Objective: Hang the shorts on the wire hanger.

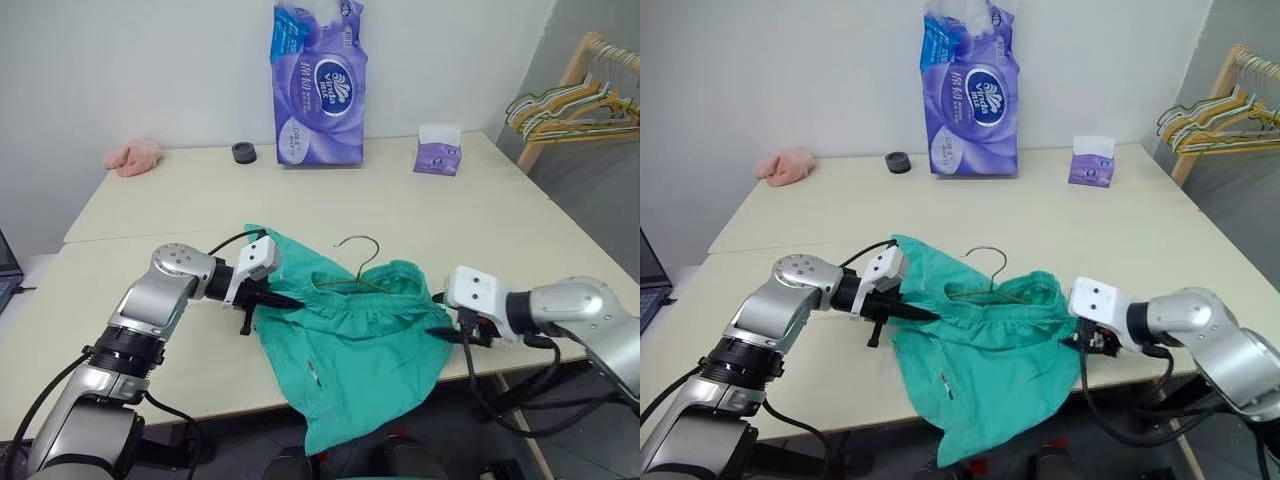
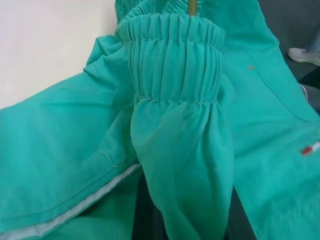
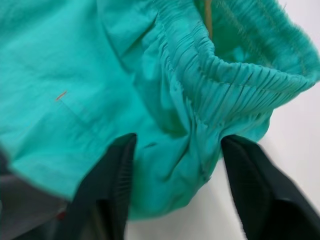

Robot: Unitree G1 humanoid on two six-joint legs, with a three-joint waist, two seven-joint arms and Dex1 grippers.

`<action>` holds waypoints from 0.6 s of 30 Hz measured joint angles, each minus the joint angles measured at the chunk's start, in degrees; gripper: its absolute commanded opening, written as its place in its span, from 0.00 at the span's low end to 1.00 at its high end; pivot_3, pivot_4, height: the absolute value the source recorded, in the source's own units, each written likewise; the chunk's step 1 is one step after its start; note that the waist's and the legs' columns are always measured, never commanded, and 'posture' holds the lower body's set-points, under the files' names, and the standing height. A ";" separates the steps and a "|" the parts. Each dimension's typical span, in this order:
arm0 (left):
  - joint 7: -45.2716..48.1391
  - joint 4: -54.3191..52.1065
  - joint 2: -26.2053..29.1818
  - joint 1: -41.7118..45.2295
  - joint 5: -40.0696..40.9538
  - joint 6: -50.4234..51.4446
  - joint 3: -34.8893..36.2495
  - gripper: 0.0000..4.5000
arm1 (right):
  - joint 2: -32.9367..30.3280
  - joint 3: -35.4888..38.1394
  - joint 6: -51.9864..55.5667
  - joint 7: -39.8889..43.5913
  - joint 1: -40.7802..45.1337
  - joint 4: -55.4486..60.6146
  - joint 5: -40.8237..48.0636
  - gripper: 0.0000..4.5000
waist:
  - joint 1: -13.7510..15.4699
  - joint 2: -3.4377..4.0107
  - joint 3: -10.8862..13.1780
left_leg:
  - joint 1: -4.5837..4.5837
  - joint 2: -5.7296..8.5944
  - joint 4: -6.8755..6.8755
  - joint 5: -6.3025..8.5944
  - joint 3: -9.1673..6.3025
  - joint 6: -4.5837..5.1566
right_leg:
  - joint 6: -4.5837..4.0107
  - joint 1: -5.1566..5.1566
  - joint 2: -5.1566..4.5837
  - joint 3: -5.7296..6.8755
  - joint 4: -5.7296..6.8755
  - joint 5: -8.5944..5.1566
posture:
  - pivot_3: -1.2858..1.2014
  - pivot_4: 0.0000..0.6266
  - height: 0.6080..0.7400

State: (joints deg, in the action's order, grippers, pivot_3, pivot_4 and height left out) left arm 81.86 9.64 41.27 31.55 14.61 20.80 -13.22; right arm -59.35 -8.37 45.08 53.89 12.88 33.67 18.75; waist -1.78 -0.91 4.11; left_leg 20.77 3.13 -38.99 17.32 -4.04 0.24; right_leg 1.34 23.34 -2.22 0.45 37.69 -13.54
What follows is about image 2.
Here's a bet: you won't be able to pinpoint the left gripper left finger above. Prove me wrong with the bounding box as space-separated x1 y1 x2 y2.
134 171 168 240

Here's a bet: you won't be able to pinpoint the white sneaker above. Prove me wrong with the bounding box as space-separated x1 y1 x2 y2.
287 47 320 66

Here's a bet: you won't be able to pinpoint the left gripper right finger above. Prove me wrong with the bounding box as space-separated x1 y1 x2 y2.
224 185 254 240

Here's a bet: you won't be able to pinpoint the green shorts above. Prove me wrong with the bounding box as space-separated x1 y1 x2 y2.
0 0 320 240

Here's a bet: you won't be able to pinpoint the olive wire hanger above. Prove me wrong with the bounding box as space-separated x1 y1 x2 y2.
187 0 199 18

